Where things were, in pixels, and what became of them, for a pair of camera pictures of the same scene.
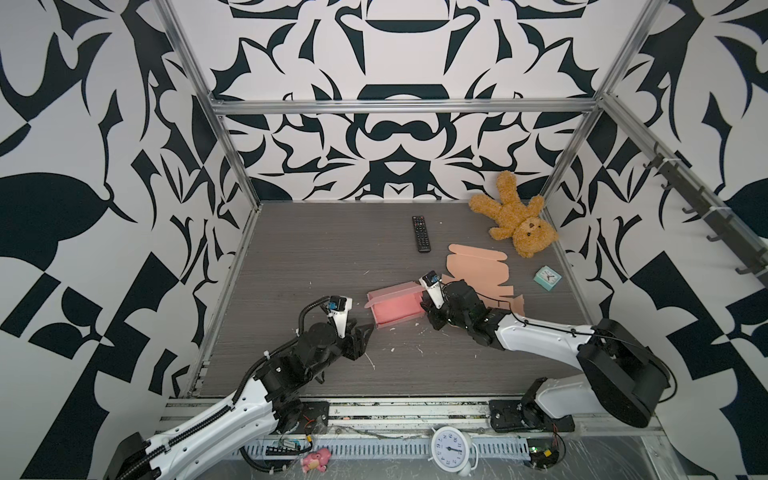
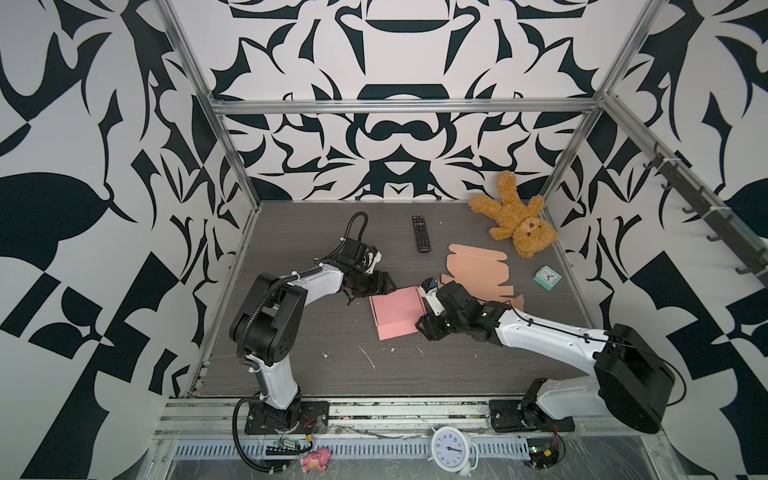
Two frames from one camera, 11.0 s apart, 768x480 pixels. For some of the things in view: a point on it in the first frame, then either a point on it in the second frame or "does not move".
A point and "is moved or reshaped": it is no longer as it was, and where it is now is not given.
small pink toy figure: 319,459 does not move
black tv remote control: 421,232 does not move
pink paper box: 396,303 is moved or reshaped
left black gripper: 353,345 -> 380,286
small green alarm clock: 547,277 does not move
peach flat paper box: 485,271 does not move
